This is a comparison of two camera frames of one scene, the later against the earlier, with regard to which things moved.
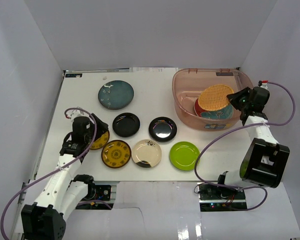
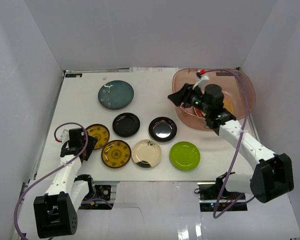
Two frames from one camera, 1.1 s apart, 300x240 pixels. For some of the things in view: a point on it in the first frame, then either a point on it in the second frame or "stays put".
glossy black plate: (162, 129) stays put
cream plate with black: (146, 153) stays put
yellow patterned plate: (116, 154) stays put
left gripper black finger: (101, 126) → (91, 144)
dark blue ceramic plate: (116, 95) stays put
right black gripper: (234, 98) → (178, 98)
